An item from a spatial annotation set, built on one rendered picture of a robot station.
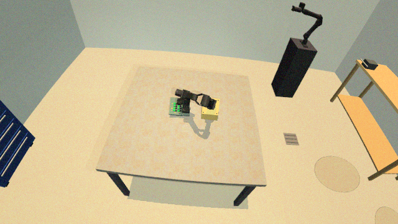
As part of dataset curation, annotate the pale green switch panel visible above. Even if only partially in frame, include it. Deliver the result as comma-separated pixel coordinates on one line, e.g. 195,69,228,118
169,97,190,116

